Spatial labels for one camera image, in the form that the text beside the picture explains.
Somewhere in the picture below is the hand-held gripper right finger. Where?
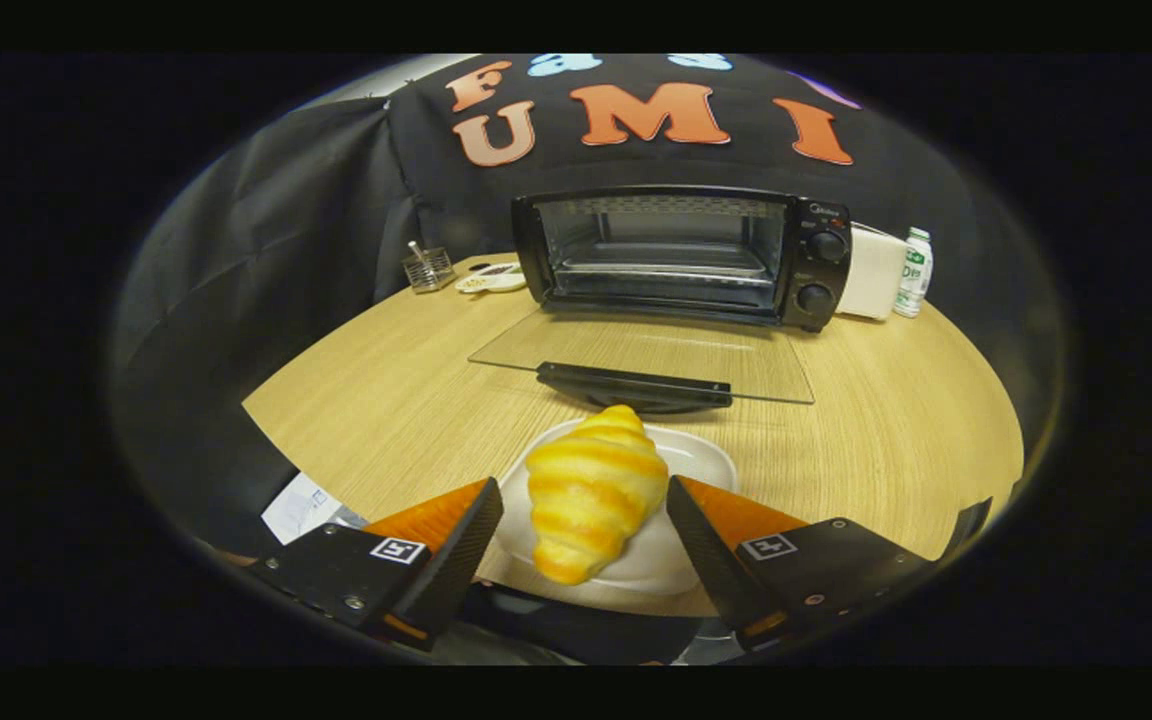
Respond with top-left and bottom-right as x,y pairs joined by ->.
666,475 -> 937,651

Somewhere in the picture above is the yellow croissant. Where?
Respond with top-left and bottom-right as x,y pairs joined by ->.
525,404 -> 670,586

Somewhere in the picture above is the black backdrop cloth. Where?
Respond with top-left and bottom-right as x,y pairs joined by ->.
111,55 -> 1067,561

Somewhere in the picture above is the wire mesh basket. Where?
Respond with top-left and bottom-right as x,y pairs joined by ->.
402,240 -> 457,294

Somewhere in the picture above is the white paper sheet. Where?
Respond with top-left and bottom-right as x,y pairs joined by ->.
261,472 -> 369,546

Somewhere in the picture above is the white green-label bottle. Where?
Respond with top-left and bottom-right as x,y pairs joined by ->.
893,227 -> 934,319

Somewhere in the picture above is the white bread toaster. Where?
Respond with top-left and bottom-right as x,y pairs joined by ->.
834,222 -> 909,321

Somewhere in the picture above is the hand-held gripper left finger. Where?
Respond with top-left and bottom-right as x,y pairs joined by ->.
246,478 -> 505,653

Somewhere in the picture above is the small white dish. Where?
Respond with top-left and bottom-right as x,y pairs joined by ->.
454,262 -> 527,295

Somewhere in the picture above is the black toaster oven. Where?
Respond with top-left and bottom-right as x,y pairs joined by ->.
468,185 -> 853,415

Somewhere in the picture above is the white plate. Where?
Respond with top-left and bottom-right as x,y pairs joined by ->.
492,417 -> 740,597

